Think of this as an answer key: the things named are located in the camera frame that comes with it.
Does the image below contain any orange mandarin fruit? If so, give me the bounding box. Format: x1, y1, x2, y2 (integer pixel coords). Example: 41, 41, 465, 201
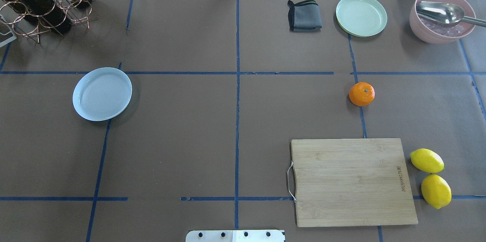
348, 82, 376, 107

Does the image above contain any light blue plate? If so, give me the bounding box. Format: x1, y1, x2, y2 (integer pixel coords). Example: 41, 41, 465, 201
72, 67, 133, 121

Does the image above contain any white metal mounting plate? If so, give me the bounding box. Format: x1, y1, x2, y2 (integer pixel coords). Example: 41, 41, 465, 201
185, 229, 286, 242

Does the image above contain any light green plate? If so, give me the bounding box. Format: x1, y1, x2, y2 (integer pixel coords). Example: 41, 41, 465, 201
336, 0, 388, 38

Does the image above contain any folded grey cloth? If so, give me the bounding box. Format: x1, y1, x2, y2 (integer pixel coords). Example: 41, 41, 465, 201
287, 0, 322, 32

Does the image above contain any bamboo cutting board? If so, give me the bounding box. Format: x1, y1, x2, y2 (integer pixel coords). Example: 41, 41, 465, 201
290, 138, 418, 228

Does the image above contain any upper yellow lemon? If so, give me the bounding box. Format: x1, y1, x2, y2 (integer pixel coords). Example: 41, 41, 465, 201
410, 148, 445, 174

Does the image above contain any yellow lemon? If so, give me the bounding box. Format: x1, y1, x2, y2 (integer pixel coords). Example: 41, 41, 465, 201
410, 148, 445, 174
421, 174, 452, 209

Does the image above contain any pink bowl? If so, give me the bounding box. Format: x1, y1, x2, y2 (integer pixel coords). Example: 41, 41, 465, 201
409, 0, 476, 44

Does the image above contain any lower yellow lemon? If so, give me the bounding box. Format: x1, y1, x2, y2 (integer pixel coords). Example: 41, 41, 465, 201
421, 174, 452, 209

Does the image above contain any large metal spoon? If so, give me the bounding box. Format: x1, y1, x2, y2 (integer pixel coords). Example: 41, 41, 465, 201
415, 1, 486, 27

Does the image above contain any copper wire bottle rack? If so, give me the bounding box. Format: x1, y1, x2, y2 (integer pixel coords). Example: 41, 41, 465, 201
1, 0, 99, 43

